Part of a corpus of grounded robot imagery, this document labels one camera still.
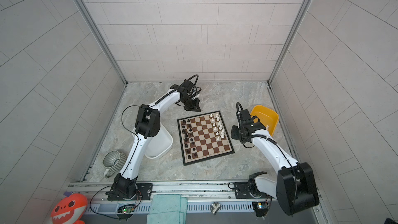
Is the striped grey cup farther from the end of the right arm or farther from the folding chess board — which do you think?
the end of the right arm

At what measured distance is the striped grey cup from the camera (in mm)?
729

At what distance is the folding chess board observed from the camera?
825 millimetres

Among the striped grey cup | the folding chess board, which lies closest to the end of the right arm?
the folding chess board

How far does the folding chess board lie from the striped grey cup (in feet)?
0.99
